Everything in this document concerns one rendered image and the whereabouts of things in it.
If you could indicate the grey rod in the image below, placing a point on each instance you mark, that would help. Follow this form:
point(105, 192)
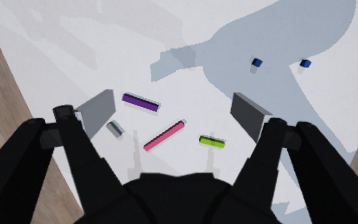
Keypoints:
point(114, 129)

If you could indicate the small blue cube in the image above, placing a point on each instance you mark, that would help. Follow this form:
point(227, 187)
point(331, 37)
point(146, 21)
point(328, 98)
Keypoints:
point(305, 63)
point(256, 62)

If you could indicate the pink rod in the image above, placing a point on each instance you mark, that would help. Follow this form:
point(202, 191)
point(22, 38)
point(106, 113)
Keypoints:
point(164, 135)

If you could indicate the lime green rod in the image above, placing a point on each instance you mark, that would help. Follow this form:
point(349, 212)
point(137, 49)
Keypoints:
point(211, 141)

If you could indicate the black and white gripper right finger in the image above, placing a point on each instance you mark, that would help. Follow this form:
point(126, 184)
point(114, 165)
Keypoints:
point(328, 184)

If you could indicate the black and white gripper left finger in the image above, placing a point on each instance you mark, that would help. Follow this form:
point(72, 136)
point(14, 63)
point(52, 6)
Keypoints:
point(24, 164)

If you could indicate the purple rod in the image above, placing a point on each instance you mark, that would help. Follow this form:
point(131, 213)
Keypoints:
point(139, 102)

